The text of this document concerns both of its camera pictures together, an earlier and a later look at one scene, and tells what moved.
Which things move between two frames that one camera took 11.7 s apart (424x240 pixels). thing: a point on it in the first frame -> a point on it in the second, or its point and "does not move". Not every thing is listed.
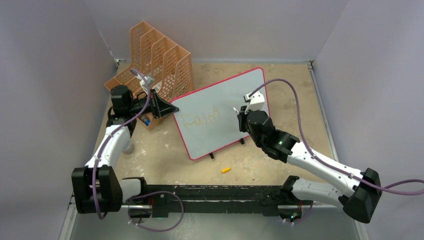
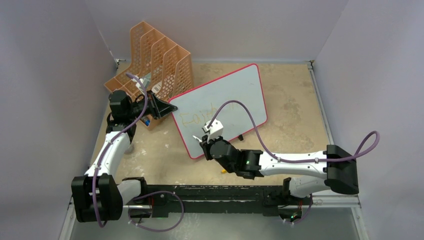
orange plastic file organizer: (156, 64) does not move
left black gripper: (159, 107) does not move
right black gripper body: (244, 127) -> (206, 145)
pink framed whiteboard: (206, 116) does not move
